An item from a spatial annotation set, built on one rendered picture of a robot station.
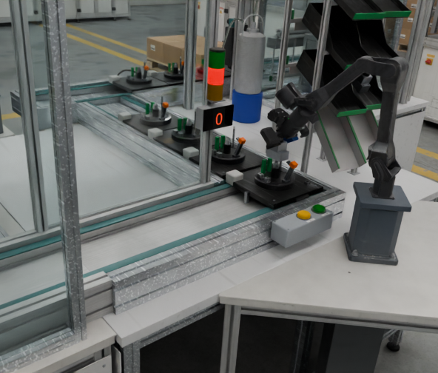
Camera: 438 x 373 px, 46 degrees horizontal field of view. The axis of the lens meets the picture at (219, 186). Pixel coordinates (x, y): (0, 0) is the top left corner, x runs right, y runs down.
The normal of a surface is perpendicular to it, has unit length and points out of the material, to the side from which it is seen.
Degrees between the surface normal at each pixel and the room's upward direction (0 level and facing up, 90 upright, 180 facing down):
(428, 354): 0
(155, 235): 0
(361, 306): 0
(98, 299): 90
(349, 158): 45
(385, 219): 90
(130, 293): 90
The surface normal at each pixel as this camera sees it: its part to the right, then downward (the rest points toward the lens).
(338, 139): 0.39, -0.35
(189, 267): 0.63, 0.37
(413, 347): 0.06, -0.90
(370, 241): -0.08, 0.43
